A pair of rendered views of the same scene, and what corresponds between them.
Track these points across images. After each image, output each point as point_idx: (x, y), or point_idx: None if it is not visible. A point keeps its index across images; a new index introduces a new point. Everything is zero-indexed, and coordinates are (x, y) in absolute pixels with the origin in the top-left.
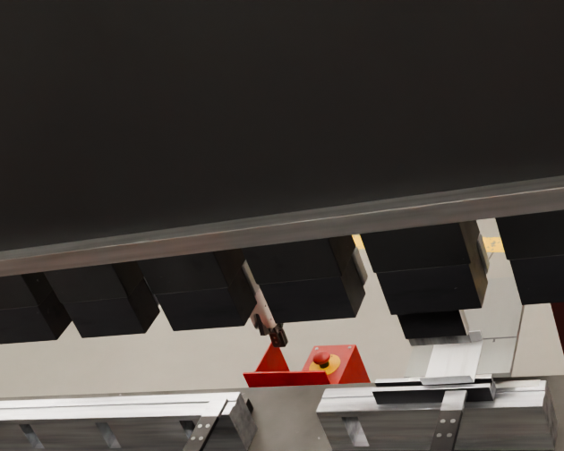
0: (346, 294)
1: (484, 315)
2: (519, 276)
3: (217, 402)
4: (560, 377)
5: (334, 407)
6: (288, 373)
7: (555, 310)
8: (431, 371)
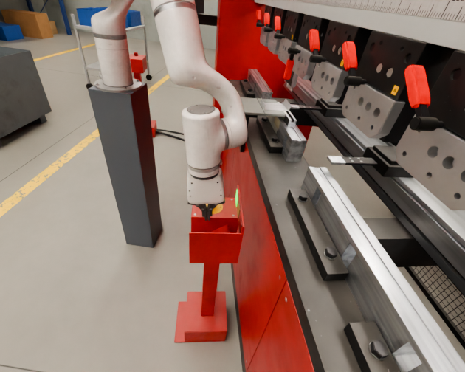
0: None
1: (245, 102)
2: None
3: (332, 159)
4: None
5: (302, 136)
6: (240, 201)
7: (142, 167)
8: (280, 109)
